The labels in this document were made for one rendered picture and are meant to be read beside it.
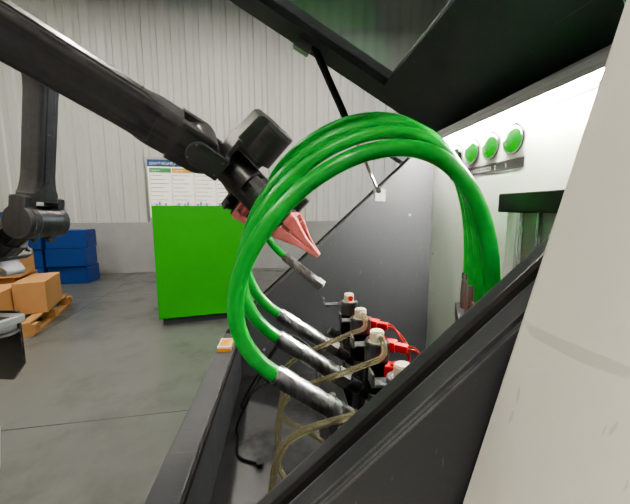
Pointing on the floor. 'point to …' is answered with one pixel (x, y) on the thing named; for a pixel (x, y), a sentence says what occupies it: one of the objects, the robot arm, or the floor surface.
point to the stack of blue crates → (67, 256)
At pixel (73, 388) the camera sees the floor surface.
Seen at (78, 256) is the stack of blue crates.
